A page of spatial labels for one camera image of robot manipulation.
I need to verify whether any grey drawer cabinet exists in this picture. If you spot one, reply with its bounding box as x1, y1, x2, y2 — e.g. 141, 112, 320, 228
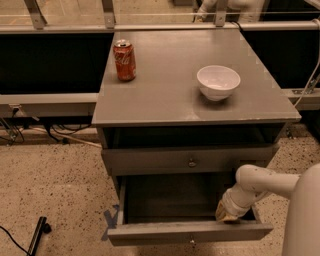
91, 28, 302, 188

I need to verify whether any white bowl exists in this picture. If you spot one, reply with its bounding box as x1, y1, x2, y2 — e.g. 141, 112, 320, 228
197, 65, 241, 101

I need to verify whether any blue tape cross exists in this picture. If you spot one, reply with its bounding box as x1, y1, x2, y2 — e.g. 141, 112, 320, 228
101, 204, 119, 241

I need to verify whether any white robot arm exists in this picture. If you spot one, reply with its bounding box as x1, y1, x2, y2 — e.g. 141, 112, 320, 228
215, 164, 320, 256

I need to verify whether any red soda can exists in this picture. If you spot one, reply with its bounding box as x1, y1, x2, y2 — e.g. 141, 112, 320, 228
113, 39, 136, 81

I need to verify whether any black power strip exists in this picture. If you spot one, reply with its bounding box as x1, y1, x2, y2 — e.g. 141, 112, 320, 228
27, 216, 52, 256

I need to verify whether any black floor cable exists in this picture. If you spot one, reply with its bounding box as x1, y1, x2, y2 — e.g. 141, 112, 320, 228
0, 225, 30, 256

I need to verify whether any grey drawer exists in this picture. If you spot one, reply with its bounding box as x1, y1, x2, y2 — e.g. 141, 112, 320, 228
102, 144, 279, 176
108, 173, 273, 246

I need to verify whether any white hanging cable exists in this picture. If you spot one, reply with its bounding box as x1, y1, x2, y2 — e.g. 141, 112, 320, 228
293, 18, 320, 108

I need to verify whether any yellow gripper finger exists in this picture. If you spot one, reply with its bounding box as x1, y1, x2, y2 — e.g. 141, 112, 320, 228
215, 200, 226, 217
216, 214, 239, 223

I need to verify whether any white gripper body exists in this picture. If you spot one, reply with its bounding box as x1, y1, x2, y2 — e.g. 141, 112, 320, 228
221, 184, 267, 217

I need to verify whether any black cable bundle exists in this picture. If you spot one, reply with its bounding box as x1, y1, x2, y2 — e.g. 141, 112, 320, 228
0, 107, 93, 145

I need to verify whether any grey metal railing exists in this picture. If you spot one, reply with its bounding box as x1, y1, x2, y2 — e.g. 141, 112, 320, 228
0, 0, 319, 108

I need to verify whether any grey top drawer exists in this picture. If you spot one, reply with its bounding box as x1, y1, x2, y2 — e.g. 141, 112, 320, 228
102, 144, 279, 176

